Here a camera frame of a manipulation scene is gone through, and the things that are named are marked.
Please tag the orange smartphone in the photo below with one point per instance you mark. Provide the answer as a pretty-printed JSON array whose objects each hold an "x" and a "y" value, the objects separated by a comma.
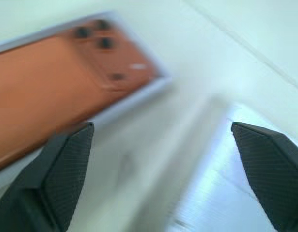
[{"x": 54, "y": 84}]

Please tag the white phone box lid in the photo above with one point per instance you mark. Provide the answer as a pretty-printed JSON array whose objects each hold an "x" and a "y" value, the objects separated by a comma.
[{"x": 187, "y": 181}]

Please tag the white box base brown inside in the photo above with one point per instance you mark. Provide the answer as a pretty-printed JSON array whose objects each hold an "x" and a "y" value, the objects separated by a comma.
[{"x": 135, "y": 96}]

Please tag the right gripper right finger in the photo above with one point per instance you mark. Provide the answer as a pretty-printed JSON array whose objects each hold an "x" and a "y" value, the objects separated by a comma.
[{"x": 272, "y": 174}]

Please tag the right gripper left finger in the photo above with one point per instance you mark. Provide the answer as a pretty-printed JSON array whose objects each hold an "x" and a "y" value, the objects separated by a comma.
[{"x": 62, "y": 181}]

